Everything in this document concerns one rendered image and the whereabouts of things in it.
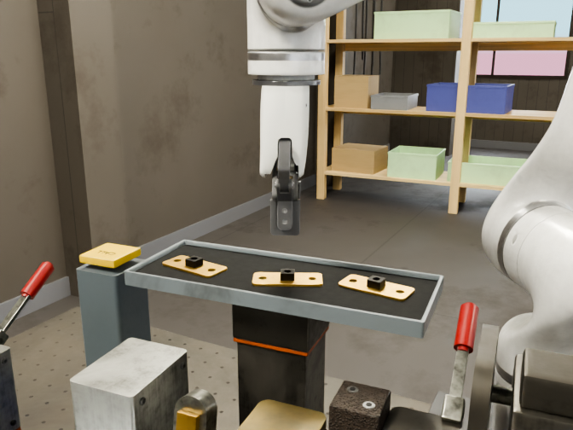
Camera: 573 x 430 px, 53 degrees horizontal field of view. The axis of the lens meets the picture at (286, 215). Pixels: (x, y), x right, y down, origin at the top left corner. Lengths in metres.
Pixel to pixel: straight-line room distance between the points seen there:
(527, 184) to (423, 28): 4.73
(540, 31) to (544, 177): 4.59
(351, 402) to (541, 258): 0.30
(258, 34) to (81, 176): 2.89
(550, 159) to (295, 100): 0.35
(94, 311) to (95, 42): 2.74
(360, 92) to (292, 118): 5.09
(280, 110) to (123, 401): 0.33
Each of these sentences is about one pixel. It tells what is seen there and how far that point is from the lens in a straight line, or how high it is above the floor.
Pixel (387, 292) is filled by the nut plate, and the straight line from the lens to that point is 0.67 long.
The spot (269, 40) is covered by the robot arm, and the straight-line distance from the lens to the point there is 0.61.
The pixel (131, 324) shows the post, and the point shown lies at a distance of 0.85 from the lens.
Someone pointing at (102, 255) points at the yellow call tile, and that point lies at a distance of 0.83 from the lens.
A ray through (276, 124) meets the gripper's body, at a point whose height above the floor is 1.35.
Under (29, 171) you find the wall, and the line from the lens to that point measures 3.50.
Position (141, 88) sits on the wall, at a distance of 4.10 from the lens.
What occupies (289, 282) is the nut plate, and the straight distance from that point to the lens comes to 0.69.
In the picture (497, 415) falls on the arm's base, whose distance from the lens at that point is 0.93.
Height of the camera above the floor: 1.42
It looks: 16 degrees down
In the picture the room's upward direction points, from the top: straight up
